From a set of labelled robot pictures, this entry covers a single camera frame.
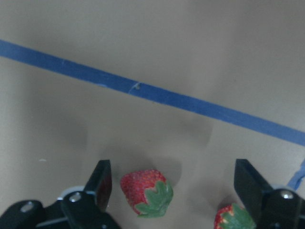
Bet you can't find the red strawberry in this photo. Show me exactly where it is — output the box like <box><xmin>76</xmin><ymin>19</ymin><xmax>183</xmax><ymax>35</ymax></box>
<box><xmin>214</xmin><ymin>203</ymin><xmax>256</xmax><ymax>229</ymax></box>
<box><xmin>120</xmin><ymin>169</ymin><xmax>173</xmax><ymax>219</ymax></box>

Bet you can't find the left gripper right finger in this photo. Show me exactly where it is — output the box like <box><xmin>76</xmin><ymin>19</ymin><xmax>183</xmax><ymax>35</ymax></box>
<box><xmin>234</xmin><ymin>159</ymin><xmax>274</xmax><ymax>224</ymax></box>

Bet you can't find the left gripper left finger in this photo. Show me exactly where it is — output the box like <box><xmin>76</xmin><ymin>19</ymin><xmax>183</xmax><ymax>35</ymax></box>
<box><xmin>83</xmin><ymin>160</ymin><xmax>112</xmax><ymax>212</ymax></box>

